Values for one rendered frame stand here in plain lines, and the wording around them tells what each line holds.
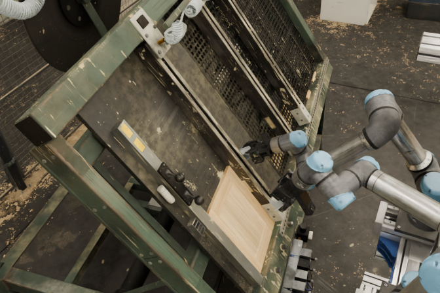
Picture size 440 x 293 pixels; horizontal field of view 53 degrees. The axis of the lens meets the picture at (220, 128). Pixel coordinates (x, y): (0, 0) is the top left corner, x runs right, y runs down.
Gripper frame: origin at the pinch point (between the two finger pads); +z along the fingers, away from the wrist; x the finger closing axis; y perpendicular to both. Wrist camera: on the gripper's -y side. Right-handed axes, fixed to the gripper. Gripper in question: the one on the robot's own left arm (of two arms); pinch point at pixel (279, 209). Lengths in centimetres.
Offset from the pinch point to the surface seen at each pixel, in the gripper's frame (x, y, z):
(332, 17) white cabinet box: -414, 20, 156
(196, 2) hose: -47, 75, -22
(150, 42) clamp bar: -19, 77, -15
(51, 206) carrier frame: 6, 92, 114
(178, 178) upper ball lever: 16.4, 37.1, -2.6
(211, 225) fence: 8.9, 16.3, 23.2
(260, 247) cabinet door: -8.8, -9.5, 43.2
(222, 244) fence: 10.1, 8.2, 27.6
